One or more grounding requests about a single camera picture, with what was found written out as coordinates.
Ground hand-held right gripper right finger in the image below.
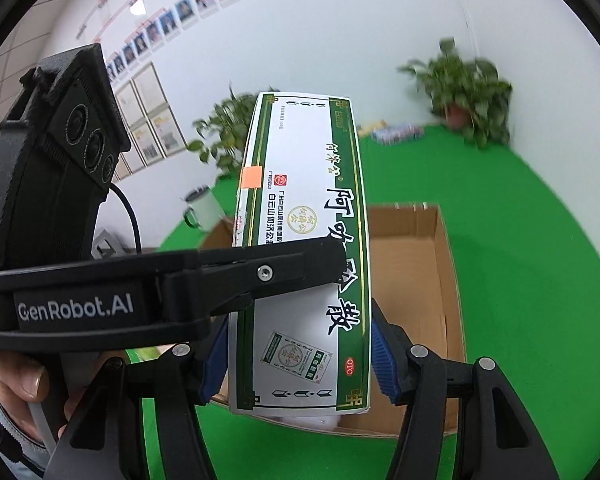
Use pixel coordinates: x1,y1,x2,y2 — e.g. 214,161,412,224
370,299,563,480

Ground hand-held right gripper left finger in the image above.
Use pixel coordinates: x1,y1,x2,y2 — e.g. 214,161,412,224
42,317,231,480

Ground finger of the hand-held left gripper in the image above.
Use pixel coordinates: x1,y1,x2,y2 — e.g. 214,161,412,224
162,237,348,318

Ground large deep cardboard box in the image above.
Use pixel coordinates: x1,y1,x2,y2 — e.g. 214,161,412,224
197,202,468,438

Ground green white medicine box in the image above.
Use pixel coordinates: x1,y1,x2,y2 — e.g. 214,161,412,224
228,91,372,417

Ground person's left hand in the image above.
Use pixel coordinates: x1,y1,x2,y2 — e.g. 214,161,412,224
0,350,83,441

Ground white mug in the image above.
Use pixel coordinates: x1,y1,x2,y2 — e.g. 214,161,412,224
181,185,226,229

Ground group of framed certificates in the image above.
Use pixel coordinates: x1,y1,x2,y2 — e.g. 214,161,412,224
112,62,187,181

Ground leafy potted plant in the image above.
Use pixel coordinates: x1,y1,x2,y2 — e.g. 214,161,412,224
187,80,261,181

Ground green tablecloth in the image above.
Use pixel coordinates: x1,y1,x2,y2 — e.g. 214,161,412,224
140,125,600,480

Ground blue white small packets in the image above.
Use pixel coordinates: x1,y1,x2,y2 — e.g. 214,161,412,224
370,122,426,146

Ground potted plant in terracotta pot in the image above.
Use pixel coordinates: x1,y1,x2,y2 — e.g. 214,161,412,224
396,37,513,148

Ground grey metal bracket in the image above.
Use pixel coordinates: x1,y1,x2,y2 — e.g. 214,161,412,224
91,230,131,261

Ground black cable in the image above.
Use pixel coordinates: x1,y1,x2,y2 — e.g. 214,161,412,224
109,182,142,253

